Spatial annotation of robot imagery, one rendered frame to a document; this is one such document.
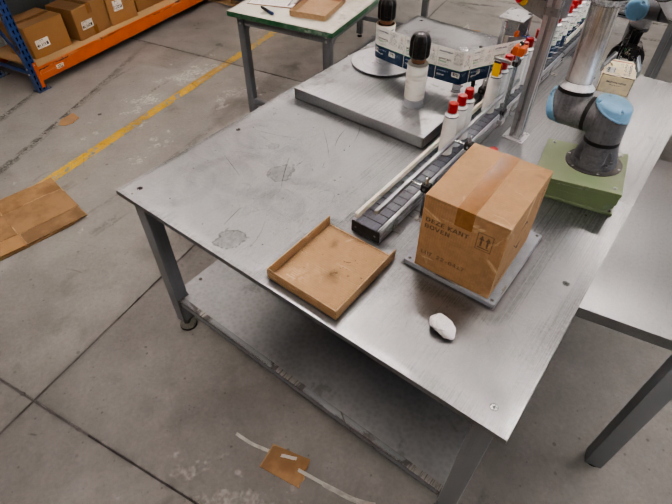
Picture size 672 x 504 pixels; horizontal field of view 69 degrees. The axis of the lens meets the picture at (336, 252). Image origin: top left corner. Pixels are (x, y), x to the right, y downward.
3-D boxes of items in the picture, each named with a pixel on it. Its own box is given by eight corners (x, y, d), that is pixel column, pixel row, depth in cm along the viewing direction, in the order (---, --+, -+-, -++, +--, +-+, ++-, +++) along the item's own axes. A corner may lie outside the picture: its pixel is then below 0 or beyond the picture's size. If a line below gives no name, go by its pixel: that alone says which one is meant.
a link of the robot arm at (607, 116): (613, 149, 162) (628, 111, 153) (574, 136, 169) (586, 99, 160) (627, 136, 168) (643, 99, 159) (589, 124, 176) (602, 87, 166)
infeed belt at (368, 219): (543, 55, 251) (546, 47, 249) (559, 59, 248) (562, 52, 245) (354, 229, 160) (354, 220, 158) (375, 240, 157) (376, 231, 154)
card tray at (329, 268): (329, 223, 164) (329, 214, 161) (394, 258, 153) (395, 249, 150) (267, 277, 147) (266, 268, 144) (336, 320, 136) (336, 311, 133)
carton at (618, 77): (600, 74, 213) (607, 57, 208) (630, 80, 209) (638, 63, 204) (595, 90, 203) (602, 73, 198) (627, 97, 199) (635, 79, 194)
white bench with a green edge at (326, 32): (356, 32, 479) (359, -63, 422) (428, 47, 455) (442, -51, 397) (243, 124, 362) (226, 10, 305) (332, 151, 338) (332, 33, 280)
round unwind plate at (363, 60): (375, 44, 251) (375, 41, 251) (427, 60, 238) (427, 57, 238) (338, 65, 235) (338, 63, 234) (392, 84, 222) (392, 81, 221)
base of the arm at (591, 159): (578, 146, 183) (586, 122, 176) (621, 159, 176) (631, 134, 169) (565, 164, 174) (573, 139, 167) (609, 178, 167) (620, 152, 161)
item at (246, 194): (417, 18, 294) (417, 15, 292) (692, 93, 230) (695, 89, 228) (117, 194, 178) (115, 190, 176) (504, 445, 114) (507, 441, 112)
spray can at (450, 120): (441, 147, 187) (450, 97, 172) (453, 151, 184) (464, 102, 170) (434, 153, 184) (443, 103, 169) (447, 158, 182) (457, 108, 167)
